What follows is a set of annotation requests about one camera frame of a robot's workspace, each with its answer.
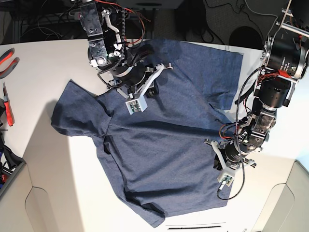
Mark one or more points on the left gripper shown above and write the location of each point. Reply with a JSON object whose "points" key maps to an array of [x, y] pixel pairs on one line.
{"points": [[229, 155]]}

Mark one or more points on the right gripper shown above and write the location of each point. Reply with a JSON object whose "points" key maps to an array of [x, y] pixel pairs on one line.
{"points": [[130, 81]]}

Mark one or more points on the blue t-shirt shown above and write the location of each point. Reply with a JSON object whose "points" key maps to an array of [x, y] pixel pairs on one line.
{"points": [[156, 160]]}

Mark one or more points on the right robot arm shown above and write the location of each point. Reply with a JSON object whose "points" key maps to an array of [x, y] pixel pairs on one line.
{"points": [[104, 24]]}

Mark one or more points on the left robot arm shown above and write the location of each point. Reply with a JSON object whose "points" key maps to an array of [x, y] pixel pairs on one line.
{"points": [[285, 59]]}

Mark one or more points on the grey storage bin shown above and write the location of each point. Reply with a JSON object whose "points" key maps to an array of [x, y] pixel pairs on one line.
{"points": [[10, 166]]}

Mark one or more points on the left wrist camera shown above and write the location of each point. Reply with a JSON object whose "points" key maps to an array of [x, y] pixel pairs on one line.
{"points": [[225, 178]]}

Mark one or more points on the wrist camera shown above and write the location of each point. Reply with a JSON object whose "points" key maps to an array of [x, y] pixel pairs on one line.
{"points": [[138, 104], [225, 178]]}

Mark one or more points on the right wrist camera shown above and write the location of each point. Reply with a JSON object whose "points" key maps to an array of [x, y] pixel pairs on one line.
{"points": [[138, 104]]}

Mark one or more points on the red handled cutters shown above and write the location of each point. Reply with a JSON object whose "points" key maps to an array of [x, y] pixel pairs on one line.
{"points": [[9, 114]]}

